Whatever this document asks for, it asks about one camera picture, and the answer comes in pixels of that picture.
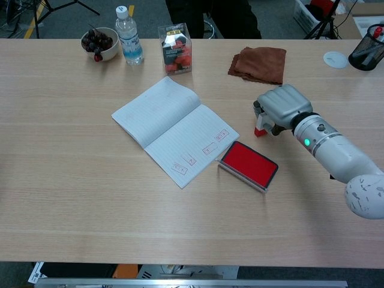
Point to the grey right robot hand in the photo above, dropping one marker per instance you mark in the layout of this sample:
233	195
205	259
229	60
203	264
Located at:
285	103

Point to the small red white stamp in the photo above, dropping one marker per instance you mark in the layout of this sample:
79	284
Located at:
261	132

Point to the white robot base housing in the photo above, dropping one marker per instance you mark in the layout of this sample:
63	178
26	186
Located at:
186	270

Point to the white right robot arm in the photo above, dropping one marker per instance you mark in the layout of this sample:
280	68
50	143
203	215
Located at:
339	153

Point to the brown folded cloth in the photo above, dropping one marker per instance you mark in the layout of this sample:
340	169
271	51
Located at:
261	64

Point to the white round lid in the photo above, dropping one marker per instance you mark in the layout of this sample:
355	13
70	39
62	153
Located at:
336	59

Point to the red ink pad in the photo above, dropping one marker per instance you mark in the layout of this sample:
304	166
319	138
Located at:
249	163

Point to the white plastic crate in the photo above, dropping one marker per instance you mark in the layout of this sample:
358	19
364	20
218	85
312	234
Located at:
304	16

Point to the black tripod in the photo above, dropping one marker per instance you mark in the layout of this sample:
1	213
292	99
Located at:
325	22
51	7

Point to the person in black clothes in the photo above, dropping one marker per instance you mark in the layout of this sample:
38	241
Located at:
237	21

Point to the black mesh pen holder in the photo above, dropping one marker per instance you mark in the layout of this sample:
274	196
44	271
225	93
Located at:
367	54

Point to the brown cardboard box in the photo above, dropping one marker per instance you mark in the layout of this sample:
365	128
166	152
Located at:
349	25

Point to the open lined notebook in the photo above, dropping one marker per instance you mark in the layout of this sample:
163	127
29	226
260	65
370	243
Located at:
174	132

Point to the red capped marker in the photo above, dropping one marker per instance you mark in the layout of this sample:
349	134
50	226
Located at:
378	31

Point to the clear box with red fruit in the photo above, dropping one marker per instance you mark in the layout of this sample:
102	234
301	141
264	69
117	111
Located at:
177	51

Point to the clear plastic water bottle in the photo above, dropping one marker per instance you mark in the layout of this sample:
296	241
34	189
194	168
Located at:
129	39

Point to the cream ceramic bowl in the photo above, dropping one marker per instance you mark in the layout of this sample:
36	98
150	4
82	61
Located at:
111	52

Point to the dark grape bunch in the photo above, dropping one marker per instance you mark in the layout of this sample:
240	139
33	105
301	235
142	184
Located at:
96	40

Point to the white printed paper sheet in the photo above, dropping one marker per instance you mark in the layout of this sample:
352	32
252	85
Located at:
36	271

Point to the chrome stool frame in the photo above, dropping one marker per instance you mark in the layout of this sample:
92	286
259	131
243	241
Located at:
211	28

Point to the aluminium profile rail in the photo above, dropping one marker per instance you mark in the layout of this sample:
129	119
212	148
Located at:
192	283

